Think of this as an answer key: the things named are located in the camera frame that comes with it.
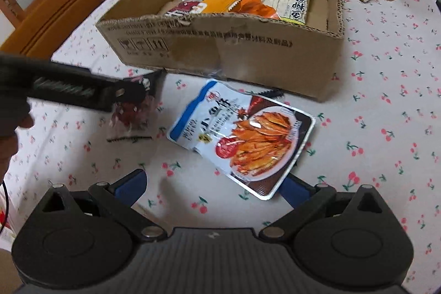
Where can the wooden chair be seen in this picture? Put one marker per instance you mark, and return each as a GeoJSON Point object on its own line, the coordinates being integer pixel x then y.
{"type": "Point", "coordinates": [51, 18]}

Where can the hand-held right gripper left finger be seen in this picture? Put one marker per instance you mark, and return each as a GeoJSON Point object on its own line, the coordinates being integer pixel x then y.
{"type": "Point", "coordinates": [132, 187]}

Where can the blue fried fish packet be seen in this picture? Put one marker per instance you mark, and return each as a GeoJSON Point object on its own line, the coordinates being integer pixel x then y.
{"type": "Point", "coordinates": [241, 139]}

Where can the brown cardboard box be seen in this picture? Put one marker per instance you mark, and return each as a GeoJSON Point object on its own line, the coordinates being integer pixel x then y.
{"type": "Point", "coordinates": [241, 63]}

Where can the person's left hand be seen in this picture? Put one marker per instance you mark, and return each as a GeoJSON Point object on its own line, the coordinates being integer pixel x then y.
{"type": "Point", "coordinates": [26, 122]}

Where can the black packet with white print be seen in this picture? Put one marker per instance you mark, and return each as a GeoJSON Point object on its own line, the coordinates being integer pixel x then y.
{"type": "Point", "coordinates": [132, 115]}

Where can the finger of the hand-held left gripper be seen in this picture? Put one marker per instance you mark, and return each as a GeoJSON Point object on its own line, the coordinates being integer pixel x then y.
{"type": "Point", "coordinates": [86, 87]}

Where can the orange foil packet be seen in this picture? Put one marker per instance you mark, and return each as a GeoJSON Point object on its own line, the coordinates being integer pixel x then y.
{"type": "Point", "coordinates": [256, 8]}

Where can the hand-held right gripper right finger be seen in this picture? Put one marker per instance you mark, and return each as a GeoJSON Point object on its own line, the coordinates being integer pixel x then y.
{"type": "Point", "coordinates": [296, 191]}

